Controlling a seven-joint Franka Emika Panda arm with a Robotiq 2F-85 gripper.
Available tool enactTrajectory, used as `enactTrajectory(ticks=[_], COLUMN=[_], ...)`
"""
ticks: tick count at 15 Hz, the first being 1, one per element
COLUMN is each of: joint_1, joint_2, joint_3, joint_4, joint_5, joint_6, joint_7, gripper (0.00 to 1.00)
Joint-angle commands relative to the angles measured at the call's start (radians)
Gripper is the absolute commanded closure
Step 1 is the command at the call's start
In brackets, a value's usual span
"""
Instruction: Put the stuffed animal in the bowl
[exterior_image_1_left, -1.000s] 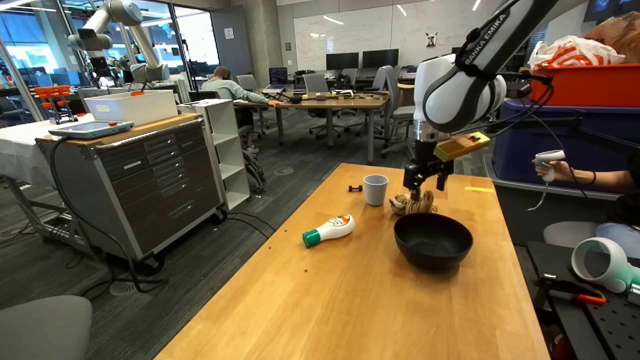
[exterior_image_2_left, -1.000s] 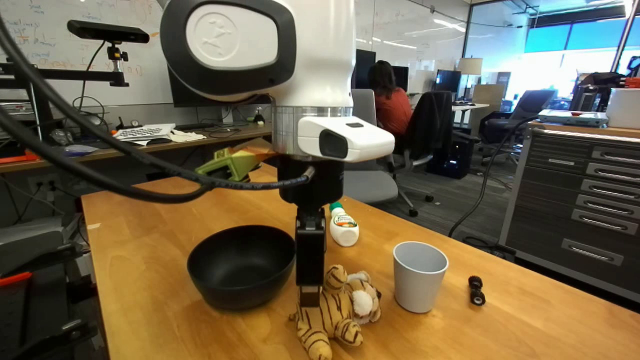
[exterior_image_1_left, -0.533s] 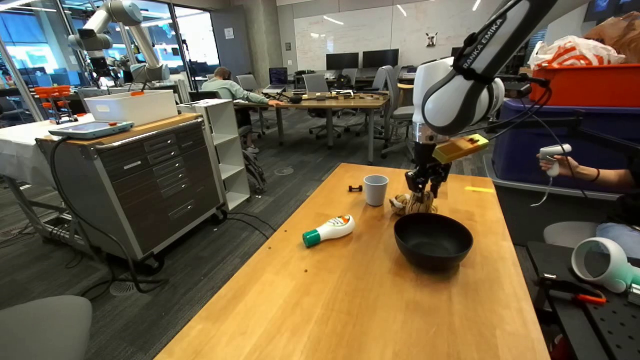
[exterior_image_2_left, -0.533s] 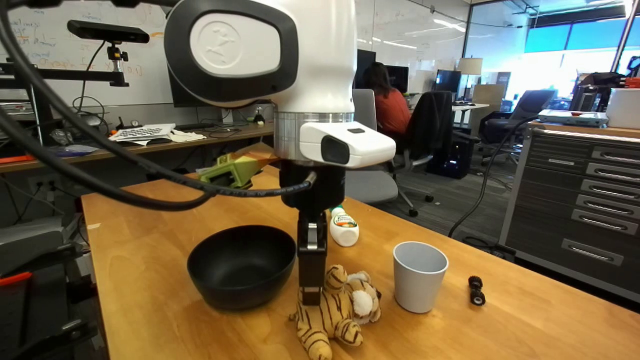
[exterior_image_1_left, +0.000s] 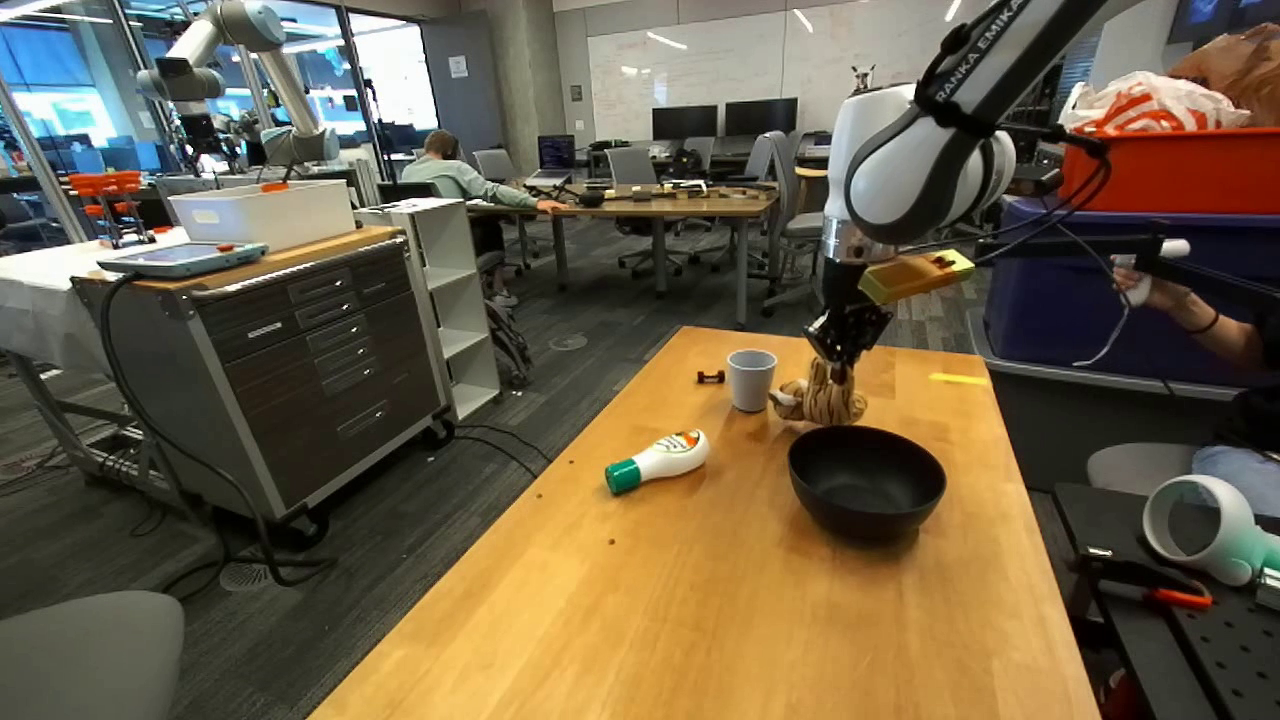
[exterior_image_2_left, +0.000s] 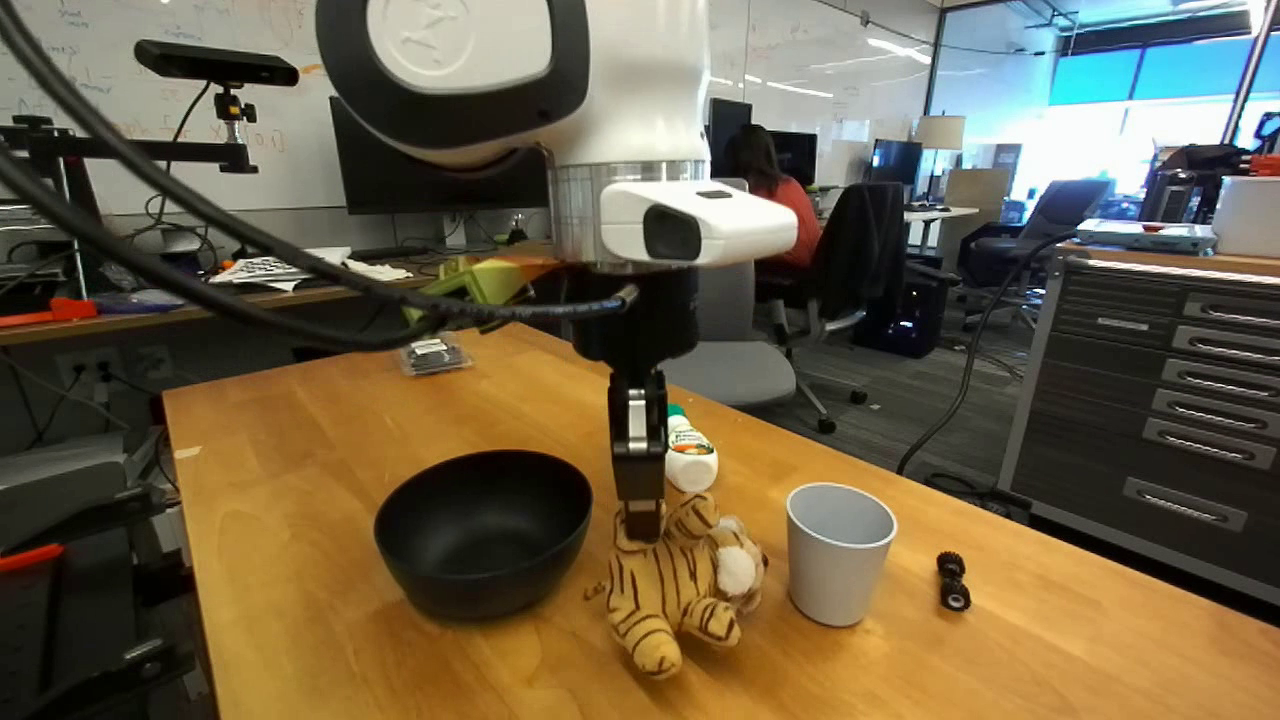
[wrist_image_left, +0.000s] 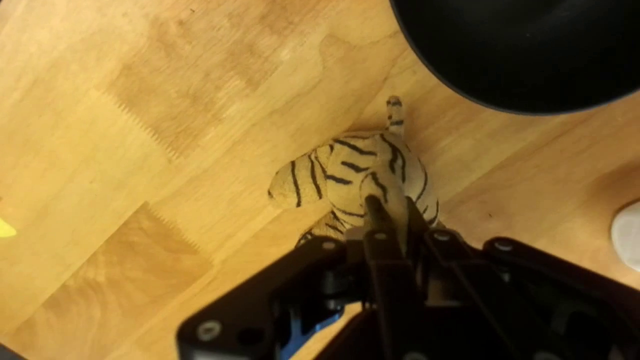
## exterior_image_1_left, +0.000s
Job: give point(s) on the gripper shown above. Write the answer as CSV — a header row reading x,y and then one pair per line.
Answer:
x,y
846,322

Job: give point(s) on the striped stuffed animal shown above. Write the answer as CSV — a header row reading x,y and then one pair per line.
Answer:
x,y
826,402

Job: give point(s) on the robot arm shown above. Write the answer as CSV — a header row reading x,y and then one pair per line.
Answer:
x,y
915,165

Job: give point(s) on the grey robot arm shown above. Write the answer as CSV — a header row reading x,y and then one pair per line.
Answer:
x,y
285,95

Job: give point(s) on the black bowl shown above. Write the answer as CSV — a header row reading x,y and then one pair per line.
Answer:
x,y
866,485

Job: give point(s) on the grey cup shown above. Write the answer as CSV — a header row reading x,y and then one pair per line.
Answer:
x,y
751,380

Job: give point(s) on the strip of yellow tape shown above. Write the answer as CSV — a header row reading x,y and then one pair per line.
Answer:
x,y
958,379

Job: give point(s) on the white bottle with green cap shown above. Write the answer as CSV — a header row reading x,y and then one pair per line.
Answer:
x,y
668,457

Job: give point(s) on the grey plastic bin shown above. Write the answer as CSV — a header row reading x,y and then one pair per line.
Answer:
x,y
1060,430

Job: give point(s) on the wooden table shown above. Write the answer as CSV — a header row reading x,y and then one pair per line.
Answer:
x,y
665,208

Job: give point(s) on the blue plastic bin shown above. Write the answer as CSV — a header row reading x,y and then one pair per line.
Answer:
x,y
1080,310

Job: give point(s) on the row of monitors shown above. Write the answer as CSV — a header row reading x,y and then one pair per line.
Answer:
x,y
725,120

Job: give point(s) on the grey stool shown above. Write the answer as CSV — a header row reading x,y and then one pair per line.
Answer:
x,y
1140,468

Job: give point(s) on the whiteboard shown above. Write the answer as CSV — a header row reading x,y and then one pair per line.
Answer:
x,y
720,60

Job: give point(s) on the laptop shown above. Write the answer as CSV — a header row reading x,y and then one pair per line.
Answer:
x,y
555,158

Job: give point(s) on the white shelf unit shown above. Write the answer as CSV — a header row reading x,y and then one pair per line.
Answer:
x,y
455,300

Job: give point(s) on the person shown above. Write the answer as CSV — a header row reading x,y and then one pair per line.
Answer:
x,y
455,180
1225,335

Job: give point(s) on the orange plastic bin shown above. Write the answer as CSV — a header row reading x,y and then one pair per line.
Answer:
x,y
1180,175

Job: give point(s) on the white and orange plastic bag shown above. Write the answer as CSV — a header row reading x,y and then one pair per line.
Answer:
x,y
1150,105

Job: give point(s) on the white and teal hand controller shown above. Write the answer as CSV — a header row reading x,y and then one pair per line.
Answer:
x,y
1225,545

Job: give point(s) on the brown paper bag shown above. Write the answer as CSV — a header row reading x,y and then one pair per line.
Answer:
x,y
1235,70

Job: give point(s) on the grey tool cabinet on wheels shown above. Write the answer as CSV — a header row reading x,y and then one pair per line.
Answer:
x,y
300,380

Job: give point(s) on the white plastic bin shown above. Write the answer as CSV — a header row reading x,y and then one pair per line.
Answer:
x,y
265,213

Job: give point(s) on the teach pendant tablet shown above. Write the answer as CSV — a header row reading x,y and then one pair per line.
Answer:
x,y
180,258

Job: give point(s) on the orange and black rack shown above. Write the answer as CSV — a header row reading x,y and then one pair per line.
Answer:
x,y
112,205

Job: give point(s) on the table with white cloth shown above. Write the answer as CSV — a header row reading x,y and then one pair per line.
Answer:
x,y
45,300

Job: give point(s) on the grey upholstered chair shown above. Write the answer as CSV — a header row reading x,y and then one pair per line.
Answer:
x,y
85,660

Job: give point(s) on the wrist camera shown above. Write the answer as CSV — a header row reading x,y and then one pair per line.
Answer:
x,y
915,276

